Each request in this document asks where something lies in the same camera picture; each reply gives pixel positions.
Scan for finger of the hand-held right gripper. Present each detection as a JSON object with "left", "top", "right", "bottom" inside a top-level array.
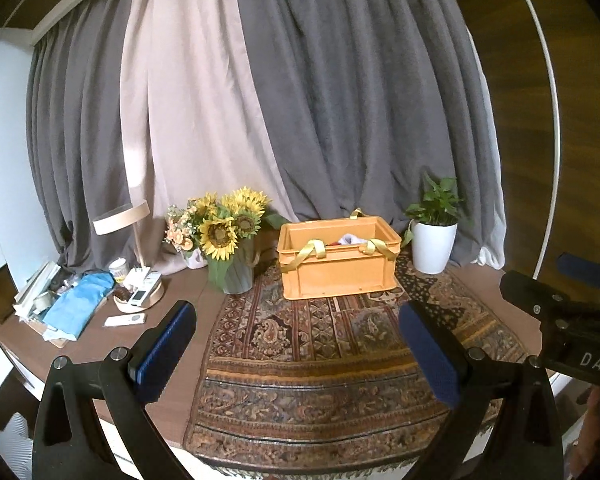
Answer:
[
  {"left": 499, "top": 270, "right": 600, "bottom": 327},
  {"left": 555, "top": 254, "right": 600, "bottom": 305}
]

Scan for orange plastic crate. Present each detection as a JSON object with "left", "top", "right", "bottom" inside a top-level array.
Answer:
[{"left": 277, "top": 216, "right": 402, "bottom": 301}]

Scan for stack of papers and books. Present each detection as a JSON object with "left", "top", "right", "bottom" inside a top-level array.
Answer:
[{"left": 12, "top": 260, "right": 63, "bottom": 321}]

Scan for person's right hand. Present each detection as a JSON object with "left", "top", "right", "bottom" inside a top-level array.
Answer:
[{"left": 567, "top": 387, "right": 600, "bottom": 480}]

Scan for artificial sunflower bouquet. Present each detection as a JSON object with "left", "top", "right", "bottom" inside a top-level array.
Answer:
[{"left": 197, "top": 187, "right": 286, "bottom": 261}]

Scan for beige curtain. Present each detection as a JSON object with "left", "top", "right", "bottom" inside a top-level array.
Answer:
[{"left": 120, "top": 0, "right": 291, "bottom": 276}]

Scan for blue cloth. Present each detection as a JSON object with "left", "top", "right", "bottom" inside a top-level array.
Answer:
[{"left": 42, "top": 272, "right": 116, "bottom": 338}]

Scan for white plant pot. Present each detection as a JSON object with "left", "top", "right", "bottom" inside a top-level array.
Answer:
[{"left": 411, "top": 220, "right": 458, "bottom": 275}]

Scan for wooden ring desk lamp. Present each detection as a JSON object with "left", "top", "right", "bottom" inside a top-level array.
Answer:
[{"left": 92, "top": 200, "right": 163, "bottom": 310}]

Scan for pink flower bouquet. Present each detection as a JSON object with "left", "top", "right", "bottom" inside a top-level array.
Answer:
[{"left": 164, "top": 200, "right": 203, "bottom": 253}]

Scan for wide grey curtain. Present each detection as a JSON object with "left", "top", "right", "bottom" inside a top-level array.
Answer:
[{"left": 230, "top": 0, "right": 506, "bottom": 271}]

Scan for green potted plant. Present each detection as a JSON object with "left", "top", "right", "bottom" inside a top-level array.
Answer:
[{"left": 404, "top": 172, "right": 466, "bottom": 226}]

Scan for narrow grey curtain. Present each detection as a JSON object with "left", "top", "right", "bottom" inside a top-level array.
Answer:
[{"left": 27, "top": 0, "right": 156, "bottom": 271}]

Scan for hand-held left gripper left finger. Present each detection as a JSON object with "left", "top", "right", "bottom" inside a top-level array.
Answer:
[{"left": 31, "top": 300, "right": 198, "bottom": 480}]

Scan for white remote control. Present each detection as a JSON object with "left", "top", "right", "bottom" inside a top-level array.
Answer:
[{"left": 105, "top": 312, "right": 146, "bottom": 328}]

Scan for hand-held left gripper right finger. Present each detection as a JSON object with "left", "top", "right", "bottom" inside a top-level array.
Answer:
[{"left": 399, "top": 301, "right": 566, "bottom": 480}]

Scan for patterned paisley rug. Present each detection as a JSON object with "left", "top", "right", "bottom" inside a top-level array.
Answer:
[{"left": 182, "top": 247, "right": 528, "bottom": 476}]

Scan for grey-green ribbed vase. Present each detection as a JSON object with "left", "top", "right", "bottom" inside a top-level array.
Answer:
[{"left": 207, "top": 237, "right": 255, "bottom": 295}]

